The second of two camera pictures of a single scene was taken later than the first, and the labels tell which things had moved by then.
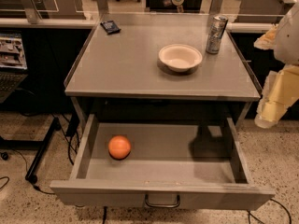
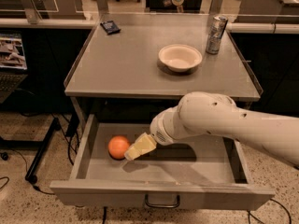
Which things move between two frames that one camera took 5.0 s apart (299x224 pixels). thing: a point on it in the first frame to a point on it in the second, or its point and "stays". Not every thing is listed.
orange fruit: x=120 y=147 stays
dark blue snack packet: x=109 y=27 stays
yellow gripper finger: x=280 y=91 to x=165 y=128
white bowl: x=179 y=57 stays
